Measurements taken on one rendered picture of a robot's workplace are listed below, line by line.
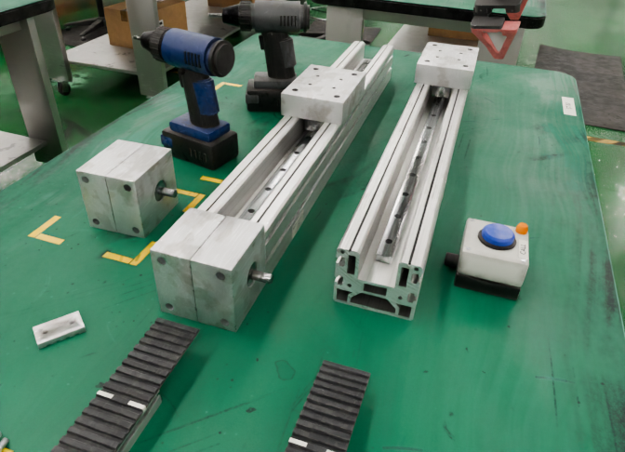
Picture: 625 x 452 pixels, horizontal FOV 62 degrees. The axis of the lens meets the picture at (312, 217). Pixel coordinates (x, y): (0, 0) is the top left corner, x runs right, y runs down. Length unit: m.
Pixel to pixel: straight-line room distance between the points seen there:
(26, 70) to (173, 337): 1.86
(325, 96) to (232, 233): 0.37
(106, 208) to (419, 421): 0.50
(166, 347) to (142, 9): 2.49
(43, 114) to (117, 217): 1.64
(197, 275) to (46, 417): 0.20
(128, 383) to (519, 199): 0.66
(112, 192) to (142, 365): 0.28
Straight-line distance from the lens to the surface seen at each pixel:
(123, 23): 3.51
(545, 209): 0.92
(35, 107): 2.41
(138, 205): 0.75
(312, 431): 0.51
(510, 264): 0.68
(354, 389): 0.54
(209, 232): 0.61
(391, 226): 0.70
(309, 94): 0.90
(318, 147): 0.81
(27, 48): 2.30
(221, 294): 0.59
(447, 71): 1.09
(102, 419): 0.54
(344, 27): 2.37
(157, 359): 0.57
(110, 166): 0.77
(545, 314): 0.72
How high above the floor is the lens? 1.24
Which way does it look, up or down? 35 degrees down
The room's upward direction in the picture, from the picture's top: 2 degrees clockwise
